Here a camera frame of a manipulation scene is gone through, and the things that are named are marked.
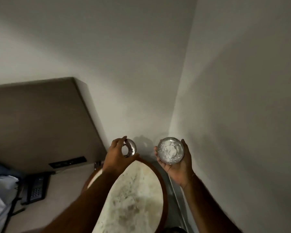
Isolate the person's right hand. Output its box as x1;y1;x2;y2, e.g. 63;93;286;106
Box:
155;139;196;189

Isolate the person's left hand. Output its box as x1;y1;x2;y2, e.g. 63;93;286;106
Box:
102;136;140;172

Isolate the small steel bowl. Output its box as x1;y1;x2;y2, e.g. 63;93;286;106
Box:
121;139;138;158

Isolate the round steel plate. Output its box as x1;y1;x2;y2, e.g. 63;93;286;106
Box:
157;137;186;165

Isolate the person's left forearm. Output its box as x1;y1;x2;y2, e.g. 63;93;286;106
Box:
45;164;130;233

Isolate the person's right forearm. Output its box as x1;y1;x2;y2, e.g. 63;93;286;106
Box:
182;173;243;233

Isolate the white powder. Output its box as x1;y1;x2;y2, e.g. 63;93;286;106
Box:
160;143;180;160

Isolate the metal floor strip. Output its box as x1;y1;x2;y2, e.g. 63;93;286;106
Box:
167;172;195;233

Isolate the round marble table wooden rim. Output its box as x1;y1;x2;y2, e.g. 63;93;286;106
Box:
81;155;169;233

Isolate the black desk telephone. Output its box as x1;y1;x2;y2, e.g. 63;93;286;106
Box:
21;172;51;205

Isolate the blue pillow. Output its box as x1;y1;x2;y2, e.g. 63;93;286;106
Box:
0;158;23;179

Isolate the white bed linen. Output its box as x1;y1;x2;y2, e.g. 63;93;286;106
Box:
0;176;20;233

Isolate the black switch panel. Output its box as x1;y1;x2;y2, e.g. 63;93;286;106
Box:
49;156;87;169

